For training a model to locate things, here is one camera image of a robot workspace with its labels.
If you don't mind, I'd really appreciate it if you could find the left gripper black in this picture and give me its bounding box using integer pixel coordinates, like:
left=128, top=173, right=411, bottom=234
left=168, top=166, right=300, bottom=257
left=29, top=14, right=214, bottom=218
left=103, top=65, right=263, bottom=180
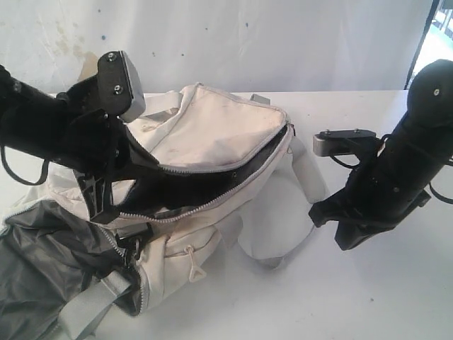
left=45, top=76, right=227, bottom=223

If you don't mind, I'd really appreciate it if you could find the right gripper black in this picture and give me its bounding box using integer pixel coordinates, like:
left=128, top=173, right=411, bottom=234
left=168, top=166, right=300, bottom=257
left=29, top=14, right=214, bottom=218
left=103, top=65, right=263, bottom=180
left=309, top=169, right=430, bottom=251

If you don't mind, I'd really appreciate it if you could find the white canvas backpack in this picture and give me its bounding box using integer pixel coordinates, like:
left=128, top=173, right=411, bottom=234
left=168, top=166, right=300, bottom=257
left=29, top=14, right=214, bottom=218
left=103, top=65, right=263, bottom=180
left=1, top=84, right=326, bottom=339

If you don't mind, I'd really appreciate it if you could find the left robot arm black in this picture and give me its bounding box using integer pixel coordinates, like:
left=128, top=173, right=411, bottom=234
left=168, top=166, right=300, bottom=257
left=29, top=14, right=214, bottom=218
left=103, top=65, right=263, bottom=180
left=1, top=66, right=229, bottom=224

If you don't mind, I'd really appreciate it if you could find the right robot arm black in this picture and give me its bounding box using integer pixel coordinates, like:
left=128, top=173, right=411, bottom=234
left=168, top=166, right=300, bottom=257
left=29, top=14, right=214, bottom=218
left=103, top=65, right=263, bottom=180
left=309, top=59, right=452, bottom=251

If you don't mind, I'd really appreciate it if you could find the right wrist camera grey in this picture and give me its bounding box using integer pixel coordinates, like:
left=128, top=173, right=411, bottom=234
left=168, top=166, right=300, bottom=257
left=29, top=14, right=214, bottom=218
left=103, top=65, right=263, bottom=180
left=313, top=129, right=378, bottom=159

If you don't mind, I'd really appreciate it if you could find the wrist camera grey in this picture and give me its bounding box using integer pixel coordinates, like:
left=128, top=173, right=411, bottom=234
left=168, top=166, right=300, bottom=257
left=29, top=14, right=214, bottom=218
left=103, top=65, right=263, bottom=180
left=313, top=129, right=378, bottom=159
left=96, top=50, right=146, bottom=123

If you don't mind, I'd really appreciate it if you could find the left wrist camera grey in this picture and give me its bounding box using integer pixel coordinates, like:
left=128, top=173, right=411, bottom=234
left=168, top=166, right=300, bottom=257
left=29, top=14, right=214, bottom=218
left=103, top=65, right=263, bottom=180
left=96, top=50, right=146, bottom=123

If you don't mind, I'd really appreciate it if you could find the black window frame post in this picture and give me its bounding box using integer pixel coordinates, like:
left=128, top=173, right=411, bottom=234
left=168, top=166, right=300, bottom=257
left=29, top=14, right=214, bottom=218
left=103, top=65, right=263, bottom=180
left=403, top=0, right=440, bottom=90

